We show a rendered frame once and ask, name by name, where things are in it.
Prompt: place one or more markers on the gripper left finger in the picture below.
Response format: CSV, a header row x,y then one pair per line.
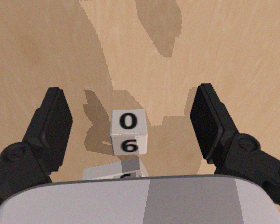
x,y
30,162

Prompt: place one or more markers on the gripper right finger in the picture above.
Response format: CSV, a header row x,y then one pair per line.
x,y
233,153

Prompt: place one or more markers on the grey number cube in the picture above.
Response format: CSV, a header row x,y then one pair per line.
x,y
128,175
128,132

